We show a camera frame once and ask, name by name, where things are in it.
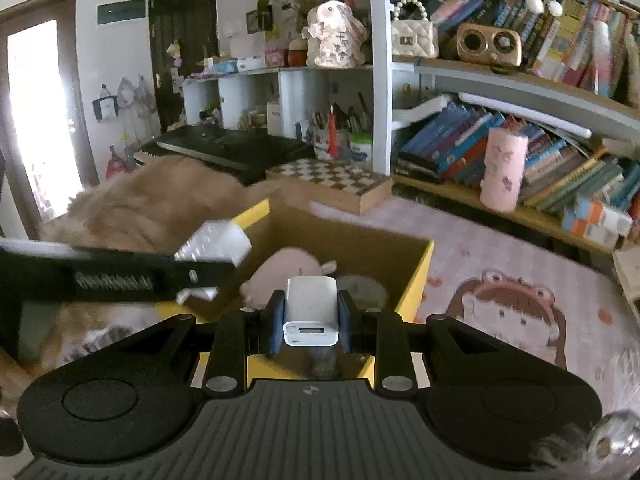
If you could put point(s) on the white quilted pearl handbag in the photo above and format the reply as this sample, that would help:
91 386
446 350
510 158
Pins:
412 35

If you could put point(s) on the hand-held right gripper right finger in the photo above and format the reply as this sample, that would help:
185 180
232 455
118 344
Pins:
345 325

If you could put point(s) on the pink cloth-covered desktop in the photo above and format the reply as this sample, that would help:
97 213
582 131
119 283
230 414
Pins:
500 260

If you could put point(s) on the fluffy orange cat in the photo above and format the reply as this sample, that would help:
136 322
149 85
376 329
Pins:
150 210

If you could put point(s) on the orange white carton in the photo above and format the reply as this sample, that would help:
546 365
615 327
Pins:
592 234
600 215

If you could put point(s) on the hanging white pompoms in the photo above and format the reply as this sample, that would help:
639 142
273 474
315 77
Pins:
542 5

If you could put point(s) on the white wooden bookshelf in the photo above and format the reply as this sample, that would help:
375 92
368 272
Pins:
380 85

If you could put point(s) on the silver fuzzy charm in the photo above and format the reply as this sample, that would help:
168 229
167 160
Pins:
605 442

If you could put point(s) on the row of upright books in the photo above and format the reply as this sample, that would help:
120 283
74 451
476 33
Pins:
575 35

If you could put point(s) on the row of slanted books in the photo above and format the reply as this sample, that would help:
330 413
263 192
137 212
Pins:
450 145

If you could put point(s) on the pen cup with red pen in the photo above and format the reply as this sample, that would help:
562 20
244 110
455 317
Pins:
330 142

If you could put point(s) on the white ceramic figurine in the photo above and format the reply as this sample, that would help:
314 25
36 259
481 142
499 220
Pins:
332 35

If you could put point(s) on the small white cube charger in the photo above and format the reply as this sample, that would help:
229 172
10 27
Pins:
310 305

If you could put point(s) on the green wall sign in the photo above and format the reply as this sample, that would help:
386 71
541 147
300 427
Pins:
121 12

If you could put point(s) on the black electronic keyboard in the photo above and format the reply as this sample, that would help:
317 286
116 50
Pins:
225 147

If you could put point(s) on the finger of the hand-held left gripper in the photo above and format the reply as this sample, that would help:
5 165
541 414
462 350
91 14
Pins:
210 275

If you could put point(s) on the wooden retro speaker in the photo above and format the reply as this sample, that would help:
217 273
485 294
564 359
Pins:
487 45

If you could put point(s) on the green lid jar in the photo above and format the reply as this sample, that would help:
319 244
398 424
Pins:
360 147

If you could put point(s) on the white red carton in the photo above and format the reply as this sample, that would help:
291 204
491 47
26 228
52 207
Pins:
273 119

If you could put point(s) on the checkered wooden box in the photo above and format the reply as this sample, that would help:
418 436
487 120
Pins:
330 180

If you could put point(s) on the dark panel door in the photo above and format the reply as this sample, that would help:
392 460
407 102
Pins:
180 35

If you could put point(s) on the hanging tote bag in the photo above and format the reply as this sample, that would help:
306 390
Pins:
105 105

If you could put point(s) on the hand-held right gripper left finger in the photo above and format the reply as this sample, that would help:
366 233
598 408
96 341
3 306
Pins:
274 325

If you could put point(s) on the pink plush pig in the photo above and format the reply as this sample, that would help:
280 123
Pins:
285 270

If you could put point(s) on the yellow cardboard box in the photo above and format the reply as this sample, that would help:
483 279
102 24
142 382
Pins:
412 290

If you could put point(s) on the pink printed cup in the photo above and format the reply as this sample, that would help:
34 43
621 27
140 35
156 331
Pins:
502 170

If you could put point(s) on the glass door wooden frame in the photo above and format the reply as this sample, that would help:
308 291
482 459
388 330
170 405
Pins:
40 110

